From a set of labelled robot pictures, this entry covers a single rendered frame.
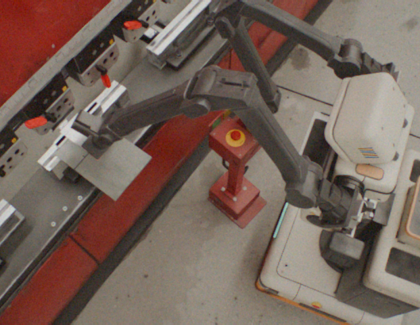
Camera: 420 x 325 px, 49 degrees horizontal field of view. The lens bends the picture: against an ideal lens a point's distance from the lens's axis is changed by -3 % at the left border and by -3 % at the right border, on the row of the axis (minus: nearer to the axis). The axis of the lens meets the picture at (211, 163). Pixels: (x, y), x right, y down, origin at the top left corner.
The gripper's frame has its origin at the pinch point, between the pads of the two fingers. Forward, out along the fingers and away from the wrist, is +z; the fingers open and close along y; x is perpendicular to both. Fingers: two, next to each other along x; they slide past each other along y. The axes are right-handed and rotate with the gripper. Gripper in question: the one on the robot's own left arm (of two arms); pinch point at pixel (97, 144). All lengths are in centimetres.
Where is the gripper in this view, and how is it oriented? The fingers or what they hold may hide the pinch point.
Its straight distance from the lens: 155.2
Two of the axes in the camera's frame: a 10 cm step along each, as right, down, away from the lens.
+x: 7.2, 6.6, 2.1
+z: -3.7, 1.0, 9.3
